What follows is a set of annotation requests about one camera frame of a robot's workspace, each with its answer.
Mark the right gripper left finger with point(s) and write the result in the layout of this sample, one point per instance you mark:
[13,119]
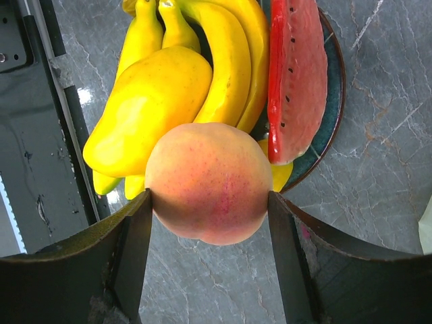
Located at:
[94,276]

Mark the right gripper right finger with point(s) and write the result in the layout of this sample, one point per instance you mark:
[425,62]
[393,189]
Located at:
[328,276]

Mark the pale green plastic bag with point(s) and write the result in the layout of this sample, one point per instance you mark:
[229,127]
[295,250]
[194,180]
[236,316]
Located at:
[425,229]

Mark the orange peach fruit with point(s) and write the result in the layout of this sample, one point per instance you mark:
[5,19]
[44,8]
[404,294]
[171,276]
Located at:
[209,182]

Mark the red watermelon slice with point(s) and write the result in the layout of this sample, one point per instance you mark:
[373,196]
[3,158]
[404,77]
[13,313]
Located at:
[297,91]

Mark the yellow banana bunch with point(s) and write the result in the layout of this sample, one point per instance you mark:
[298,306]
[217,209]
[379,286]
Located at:
[238,36]
[144,37]

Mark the blue ceramic plate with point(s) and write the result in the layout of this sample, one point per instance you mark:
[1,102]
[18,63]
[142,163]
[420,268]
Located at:
[336,95]

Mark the white slotted cable duct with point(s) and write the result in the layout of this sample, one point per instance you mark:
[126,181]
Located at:
[12,219]

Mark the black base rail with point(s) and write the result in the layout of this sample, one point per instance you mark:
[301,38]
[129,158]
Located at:
[42,133]

